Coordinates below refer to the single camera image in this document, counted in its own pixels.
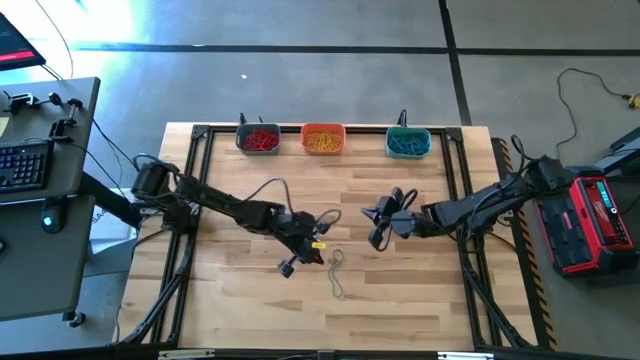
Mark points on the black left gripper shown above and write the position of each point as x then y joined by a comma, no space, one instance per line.
297,232

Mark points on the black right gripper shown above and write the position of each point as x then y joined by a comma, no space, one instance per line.
410,222

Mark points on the small teal rubber band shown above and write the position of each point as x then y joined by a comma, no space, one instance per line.
422,136

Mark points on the pile of red rubber bands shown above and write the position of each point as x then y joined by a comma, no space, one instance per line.
266,137

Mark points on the grey plastic basket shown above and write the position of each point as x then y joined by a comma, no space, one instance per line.
240,147

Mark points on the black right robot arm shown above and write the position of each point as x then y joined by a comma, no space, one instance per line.
490,200

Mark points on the teal plastic basket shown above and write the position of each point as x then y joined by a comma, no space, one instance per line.
388,154

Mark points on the orange plastic basket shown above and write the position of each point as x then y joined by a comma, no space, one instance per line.
303,149

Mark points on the white sign board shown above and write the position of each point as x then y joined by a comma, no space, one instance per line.
112,225

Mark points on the red black power station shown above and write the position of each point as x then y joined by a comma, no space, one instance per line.
590,225

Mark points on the black desk caster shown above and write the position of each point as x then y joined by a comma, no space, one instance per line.
75,319

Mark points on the grey desk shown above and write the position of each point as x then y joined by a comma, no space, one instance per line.
40,270
75,165

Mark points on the black floor stand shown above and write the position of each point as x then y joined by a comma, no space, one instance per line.
620,150

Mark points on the black computer mouse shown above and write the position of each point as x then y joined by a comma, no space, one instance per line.
52,217

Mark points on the black desk clamp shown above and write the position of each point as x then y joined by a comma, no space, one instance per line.
20,100
65,117

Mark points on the yellow plug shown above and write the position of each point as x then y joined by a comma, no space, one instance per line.
634,101

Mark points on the black keyboard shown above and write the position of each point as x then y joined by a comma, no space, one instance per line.
25,165

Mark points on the black monitor with red bar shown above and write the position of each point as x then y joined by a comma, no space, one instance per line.
17,45

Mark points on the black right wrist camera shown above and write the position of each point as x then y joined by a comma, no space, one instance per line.
391,200

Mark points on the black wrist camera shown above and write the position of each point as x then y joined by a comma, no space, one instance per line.
391,200
320,225

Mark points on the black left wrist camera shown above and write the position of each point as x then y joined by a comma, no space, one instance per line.
320,225

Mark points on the silver table bracket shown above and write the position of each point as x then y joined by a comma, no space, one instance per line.
465,356
185,355

